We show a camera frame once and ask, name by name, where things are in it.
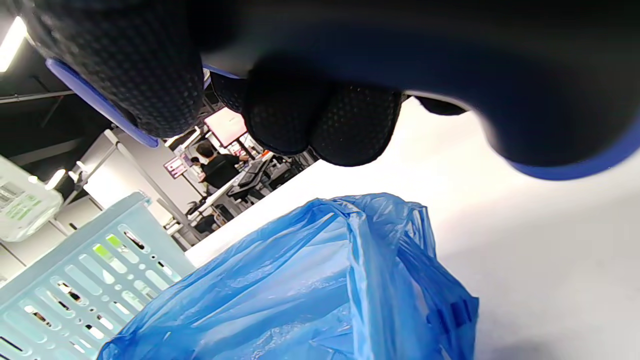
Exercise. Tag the black barcode scanner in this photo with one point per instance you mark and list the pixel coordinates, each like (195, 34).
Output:
(525, 75)

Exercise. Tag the person's right hand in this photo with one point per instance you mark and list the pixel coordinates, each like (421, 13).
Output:
(325, 125)

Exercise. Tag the light blue plastic basket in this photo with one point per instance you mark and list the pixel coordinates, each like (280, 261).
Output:
(75, 252)

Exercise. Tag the white coconut water bottle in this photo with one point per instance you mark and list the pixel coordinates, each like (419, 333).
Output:
(25, 205)

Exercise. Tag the pink lit monitor screen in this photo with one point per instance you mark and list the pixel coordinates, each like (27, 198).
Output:
(225, 126)

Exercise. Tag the white cabinet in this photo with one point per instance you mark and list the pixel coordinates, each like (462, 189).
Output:
(125, 175)

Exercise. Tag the ceiling light strip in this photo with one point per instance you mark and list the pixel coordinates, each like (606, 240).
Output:
(12, 45)

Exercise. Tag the blue plastic bag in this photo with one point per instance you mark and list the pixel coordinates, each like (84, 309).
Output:
(300, 280)

